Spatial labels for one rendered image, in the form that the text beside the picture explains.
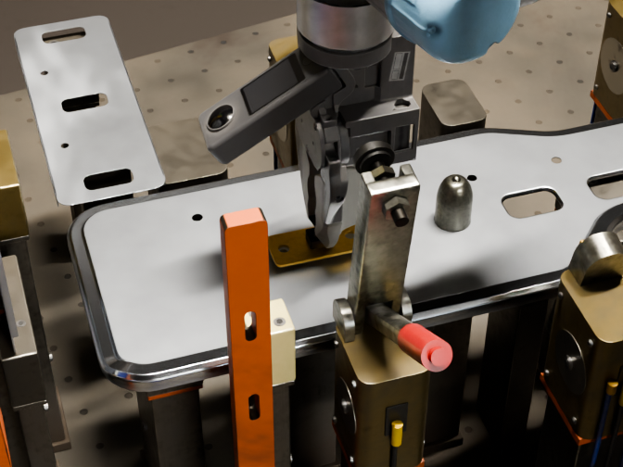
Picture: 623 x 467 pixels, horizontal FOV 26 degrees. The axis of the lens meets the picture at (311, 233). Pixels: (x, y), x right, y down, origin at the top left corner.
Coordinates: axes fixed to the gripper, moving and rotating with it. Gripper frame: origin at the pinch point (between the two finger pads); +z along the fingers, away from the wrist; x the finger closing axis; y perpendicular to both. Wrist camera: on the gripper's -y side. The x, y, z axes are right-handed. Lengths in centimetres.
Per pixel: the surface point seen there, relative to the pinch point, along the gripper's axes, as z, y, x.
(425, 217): 2.3, 10.4, 1.0
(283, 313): -4.0, -6.7, -12.4
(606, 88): 6.6, 37.8, 18.5
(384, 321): -7.2, -0.9, -18.4
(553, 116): 32, 47, 45
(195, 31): 101, 28, 178
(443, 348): -11.9, 0.3, -26.0
